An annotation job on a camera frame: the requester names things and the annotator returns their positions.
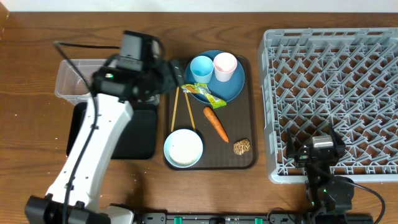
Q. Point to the orange carrot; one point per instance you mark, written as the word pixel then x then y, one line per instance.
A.
pixel 213 119

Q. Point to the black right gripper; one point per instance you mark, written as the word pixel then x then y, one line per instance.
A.
pixel 302 154

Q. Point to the light blue cup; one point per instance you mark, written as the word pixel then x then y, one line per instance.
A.
pixel 202 68

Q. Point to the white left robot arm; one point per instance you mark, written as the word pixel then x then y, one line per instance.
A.
pixel 74 195

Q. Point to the pink cup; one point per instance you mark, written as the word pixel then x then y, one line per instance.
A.
pixel 224 65

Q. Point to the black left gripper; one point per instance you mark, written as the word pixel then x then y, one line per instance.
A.
pixel 171 76

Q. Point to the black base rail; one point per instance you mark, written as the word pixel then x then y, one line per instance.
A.
pixel 162 218

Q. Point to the brown serving tray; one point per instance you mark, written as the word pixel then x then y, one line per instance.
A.
pixel 237 118

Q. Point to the right wooden chopstick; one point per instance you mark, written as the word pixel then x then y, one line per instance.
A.
pixel 190 111

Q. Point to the clear plastic waste bin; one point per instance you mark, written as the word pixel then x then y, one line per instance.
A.
pixel 69 85

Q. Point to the light blue bowl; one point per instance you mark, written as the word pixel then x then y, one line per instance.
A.
pixel 183 148

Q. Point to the brown walnut shell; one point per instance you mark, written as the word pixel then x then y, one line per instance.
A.
pixel 242 146

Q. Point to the grey dishwasher rack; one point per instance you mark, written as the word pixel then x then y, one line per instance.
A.
pixel 345 78

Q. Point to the black plastic tray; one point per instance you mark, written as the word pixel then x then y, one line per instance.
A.
pixel 138 138

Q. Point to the green snack wrapper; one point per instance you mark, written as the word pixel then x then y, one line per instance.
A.
pixel 202 89

